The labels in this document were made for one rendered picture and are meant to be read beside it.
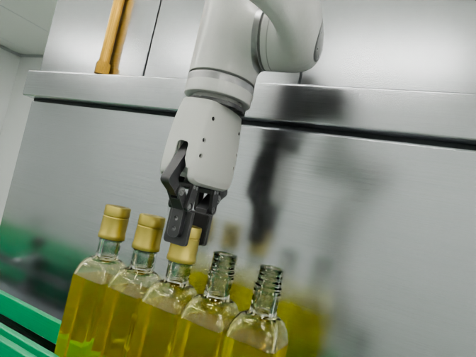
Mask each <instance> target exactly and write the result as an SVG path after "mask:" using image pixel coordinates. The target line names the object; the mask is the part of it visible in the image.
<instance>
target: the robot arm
mask: <svg viewBox="0 0 476 357"><path fill-rule="evenodd" d="M323 43H324V24H323V18H322V8H321V3H320V0H205V4H204V7H203V13H202V16H201V20H200V25H199V29H198V34H197V38H196V42H195V47H194V51H193V56H192V60H191V65H190V69H189V73H188V78H187V82H186V87H185V91H184V93H185V95H186V96H187V97H185V98H183V100H182V102H181V105H180V106H179V108H178V111H177V113H176V116H175V118H174V121H173V124H172V126H171V130H170V133H169V136H168V140H167V142H166V146H165V149H164V154H163V157H162V161H161V167H160V173H161V178H160V181H161V182H162V184H163V185H164V187H165V189H166V190H167V193H168V196H169V202H168V206H169V207H170V211H169V216H168V220H167V224H166V229H165V233H164V241H165V242H170V243H172V244H177V245H179V246H182V247H186V246H187V245H188V240H189V237H190V233H191V228H192V225H195V226H197V227H200V228H202V232H201V236H200V239H199V240H200V241H199V245H200V246H205V245H206V244H207V242H208V236H209V232H210V226H211V223H212V219H213V215H214V214H215V213H216V210H217V205H218V204H219V203H220V201H221V200H222V199H223V198H224V197H226V195H227V189H228V188H229V187H230V185H231V182H232V177H233V174H234V169H235V165H236V160H237V153H238V148H239V138H240V132H241V124H242V119H241V118H243V117H244V116H245V111H247V110H249V109H250V106H251V102H252V101H253V97H254V96H253V93H254V87H255V83H256V78H257V76H258V75H259V74H260V73H261V72H285V73H298V72H305V71H307V70H309V69H311V68H313V66H315V65H316V63H317V62H318V60H319V59H320V56H321V53H322V51H323ZM185 189H188V193H187V195H186V191H185ZM204 193H207V195H206V196H205V197H204ZM203 197H204V198H203ZM193 205H194V210H192V209H193Z"/></svg>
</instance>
